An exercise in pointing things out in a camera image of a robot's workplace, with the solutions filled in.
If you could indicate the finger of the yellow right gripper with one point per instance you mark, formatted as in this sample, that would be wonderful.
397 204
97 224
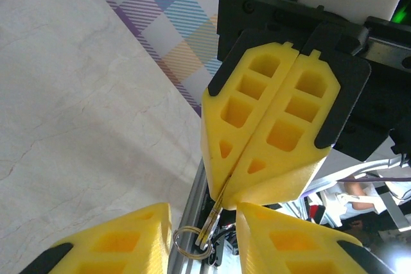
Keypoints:
282 171
215 126

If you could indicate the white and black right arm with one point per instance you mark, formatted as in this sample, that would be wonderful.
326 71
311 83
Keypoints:
375 153

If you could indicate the wide aluminium extrusion rail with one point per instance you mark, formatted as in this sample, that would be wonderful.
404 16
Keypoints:
192 197

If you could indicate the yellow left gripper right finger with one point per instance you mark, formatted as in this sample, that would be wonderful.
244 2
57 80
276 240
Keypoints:
289 254

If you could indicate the person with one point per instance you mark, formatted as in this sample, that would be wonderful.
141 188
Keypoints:
356 203

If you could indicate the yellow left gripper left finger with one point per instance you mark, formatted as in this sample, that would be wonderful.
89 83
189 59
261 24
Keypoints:
128 248

